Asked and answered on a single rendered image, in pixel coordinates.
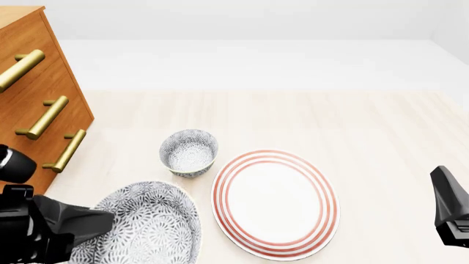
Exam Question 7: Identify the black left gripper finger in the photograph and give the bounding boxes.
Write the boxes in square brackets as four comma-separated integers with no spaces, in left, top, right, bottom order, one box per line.
[33,194,115,248]

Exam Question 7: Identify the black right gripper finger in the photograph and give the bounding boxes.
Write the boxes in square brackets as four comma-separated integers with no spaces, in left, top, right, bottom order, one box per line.
[430,165,469,228]

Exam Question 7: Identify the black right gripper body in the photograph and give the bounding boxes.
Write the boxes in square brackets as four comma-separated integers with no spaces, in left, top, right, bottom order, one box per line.
[435,218,469,249]

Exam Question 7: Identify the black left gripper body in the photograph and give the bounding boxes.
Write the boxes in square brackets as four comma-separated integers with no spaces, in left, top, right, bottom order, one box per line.
[0,184,74,264]

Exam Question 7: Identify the large patterned grey-white bowl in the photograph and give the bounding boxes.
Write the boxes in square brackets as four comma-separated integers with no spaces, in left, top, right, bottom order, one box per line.
[67,180,202,264]

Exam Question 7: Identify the small patterned grey-white bowl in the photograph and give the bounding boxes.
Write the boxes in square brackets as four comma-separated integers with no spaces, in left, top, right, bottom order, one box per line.
[158,128,220,178]

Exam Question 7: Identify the wooden cabinet drawer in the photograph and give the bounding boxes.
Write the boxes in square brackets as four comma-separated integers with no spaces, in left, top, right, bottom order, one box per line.
[0,59,84,158]
[21,92,95,195]
[0,12,70,119]

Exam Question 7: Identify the wooden cabinet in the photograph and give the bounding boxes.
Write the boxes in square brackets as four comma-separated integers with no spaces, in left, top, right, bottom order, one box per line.
[0,5,95,196]

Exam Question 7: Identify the white plate with red rings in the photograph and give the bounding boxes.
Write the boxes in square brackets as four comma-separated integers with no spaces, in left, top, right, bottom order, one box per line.
[211,149,341,262]

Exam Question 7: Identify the brass drawer handle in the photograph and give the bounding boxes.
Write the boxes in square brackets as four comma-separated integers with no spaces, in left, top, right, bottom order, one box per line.
[42,128,87,174]
[15,95,70,141]
[0,48,46,94]

